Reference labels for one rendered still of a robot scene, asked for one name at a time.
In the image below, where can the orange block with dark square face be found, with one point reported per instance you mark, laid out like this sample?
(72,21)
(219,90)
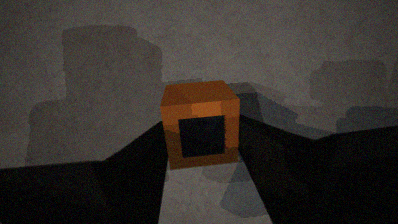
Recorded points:
(201,124)

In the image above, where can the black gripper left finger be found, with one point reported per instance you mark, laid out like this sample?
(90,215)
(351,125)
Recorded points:
(125,188)

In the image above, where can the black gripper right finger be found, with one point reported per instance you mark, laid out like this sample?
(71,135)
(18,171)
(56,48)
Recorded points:
(296,175)

